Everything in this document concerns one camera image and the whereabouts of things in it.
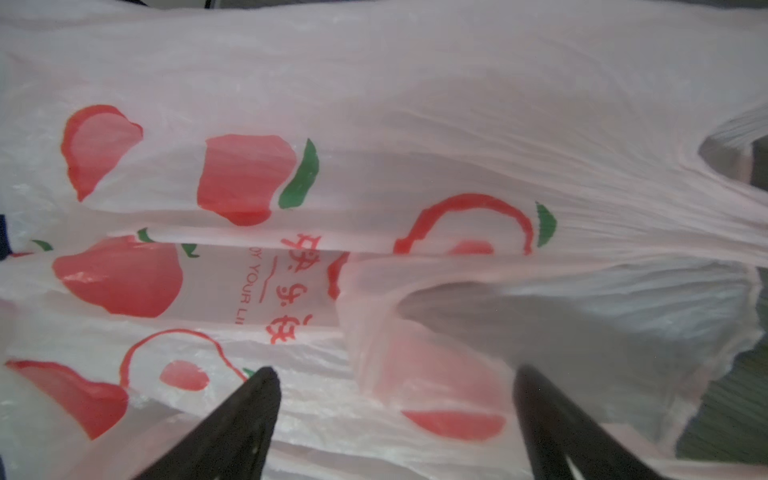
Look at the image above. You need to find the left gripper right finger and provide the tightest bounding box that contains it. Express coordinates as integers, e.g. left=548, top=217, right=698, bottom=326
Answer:
left=513, top=365, right=664, bottom=480

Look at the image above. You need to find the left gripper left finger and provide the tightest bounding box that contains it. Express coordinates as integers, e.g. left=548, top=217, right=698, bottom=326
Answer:
left=137, top=367, right=282, bottom=480

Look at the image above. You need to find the pink plastic bag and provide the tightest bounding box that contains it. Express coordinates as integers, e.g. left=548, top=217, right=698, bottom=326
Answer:
left=1, top=1, right=767, bottom=479

